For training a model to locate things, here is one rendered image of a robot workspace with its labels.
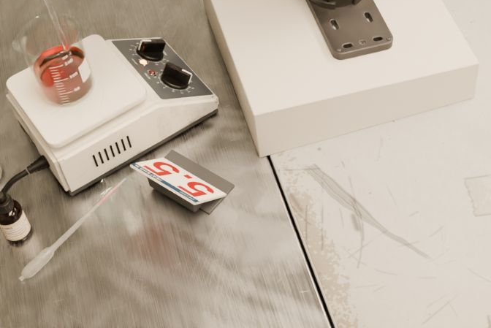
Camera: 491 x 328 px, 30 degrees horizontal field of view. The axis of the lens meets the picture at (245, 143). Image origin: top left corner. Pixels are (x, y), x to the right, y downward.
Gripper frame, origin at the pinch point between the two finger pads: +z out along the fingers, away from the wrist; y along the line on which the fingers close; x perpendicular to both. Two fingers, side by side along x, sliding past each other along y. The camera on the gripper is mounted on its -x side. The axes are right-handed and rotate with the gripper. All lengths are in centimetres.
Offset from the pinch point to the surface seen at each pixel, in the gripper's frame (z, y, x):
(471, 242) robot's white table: -29, 33, 26
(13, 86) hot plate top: 6.6, -2.1, 15.7
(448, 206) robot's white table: -29.7, 27.8, 26.0
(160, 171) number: -4.2, 11.5, 22.2
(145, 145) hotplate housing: -4.0, 6.8, 22.9
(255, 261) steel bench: -9.1, 24.7, 25.2
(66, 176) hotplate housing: 5.1, 8.5, 20.5
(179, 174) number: -6.0, 12.1, 23.4
